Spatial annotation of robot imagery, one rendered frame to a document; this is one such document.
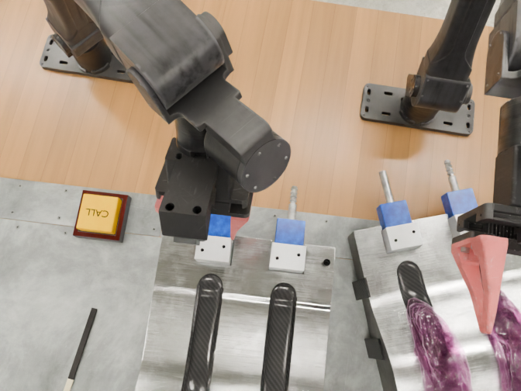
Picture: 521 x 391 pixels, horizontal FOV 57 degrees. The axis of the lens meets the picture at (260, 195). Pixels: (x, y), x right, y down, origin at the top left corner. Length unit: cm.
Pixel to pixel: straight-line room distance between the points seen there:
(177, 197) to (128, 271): 40
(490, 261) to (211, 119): 25
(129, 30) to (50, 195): 53
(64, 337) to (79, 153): 32
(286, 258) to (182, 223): 28
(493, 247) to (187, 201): 26
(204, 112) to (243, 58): 51
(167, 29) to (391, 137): 56
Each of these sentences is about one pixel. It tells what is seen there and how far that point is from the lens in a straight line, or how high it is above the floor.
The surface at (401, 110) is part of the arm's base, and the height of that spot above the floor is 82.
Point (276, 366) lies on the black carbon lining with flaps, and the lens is 72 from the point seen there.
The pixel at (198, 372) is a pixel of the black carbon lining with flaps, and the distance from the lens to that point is 73.
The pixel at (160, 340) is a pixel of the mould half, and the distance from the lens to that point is 73.
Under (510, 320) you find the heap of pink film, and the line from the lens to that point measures 78.
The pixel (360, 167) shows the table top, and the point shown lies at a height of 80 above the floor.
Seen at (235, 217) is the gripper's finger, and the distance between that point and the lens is 53.
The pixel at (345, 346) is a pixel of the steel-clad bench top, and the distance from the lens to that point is 81.
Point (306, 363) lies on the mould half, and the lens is 72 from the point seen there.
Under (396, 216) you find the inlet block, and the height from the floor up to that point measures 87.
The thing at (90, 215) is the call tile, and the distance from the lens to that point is 83.
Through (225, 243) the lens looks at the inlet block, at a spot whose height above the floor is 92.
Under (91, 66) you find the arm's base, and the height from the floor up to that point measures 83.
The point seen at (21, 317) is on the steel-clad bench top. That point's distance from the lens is 89.
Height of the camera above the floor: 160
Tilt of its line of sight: 75 degrees down
